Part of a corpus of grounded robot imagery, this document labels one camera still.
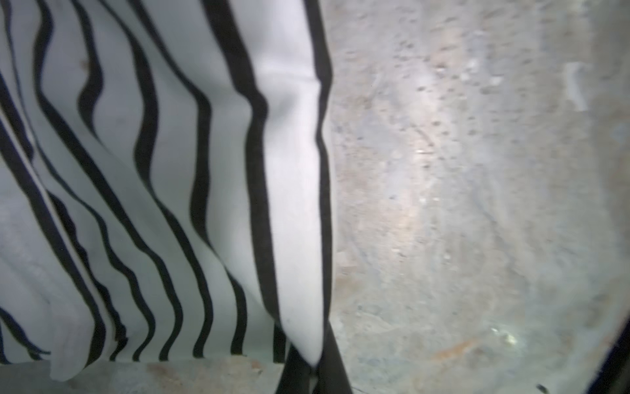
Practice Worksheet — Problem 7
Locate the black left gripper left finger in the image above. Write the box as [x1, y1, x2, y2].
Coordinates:
[276, 346, 312, 394]

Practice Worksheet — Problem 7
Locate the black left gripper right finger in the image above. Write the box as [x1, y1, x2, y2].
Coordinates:
[313, 327, 353, 394]

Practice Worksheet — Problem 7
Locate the black white striped tank top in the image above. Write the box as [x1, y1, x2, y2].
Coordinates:
[1, 1, 334, 381]

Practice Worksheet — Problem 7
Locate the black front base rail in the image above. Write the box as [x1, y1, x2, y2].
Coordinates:
[587, 321, 629, 394]

